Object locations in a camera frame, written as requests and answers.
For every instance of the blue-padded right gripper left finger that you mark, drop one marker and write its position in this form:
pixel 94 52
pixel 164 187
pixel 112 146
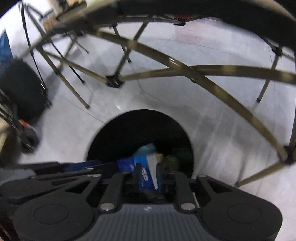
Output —
pixel 123 187

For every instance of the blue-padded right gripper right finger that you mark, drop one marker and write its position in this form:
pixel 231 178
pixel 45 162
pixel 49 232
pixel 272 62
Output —
pixel 175 189

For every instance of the blue tissue pack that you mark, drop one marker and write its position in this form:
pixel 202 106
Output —
pixel 147 171

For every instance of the green trash item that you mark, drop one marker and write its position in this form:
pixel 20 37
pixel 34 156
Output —
pixel 170 163

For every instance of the light blue crumpled trash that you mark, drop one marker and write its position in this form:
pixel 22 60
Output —
pixel 145 150

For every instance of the black trash bin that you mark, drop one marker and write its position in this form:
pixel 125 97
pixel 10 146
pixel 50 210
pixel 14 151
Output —
pixel 122 136

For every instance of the black suitcase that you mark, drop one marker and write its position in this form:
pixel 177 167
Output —
pixel 24 88

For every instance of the blue bag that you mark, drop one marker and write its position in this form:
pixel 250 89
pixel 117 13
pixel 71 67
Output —
pixel 6 56

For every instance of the red plastic bucket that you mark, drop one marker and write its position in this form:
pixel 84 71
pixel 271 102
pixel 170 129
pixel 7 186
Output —
pixel 187 18

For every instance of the beige folding table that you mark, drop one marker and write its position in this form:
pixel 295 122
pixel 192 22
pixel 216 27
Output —
pixel 270 20

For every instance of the black camera tripod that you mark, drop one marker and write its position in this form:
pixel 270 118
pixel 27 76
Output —
pixel 27 8

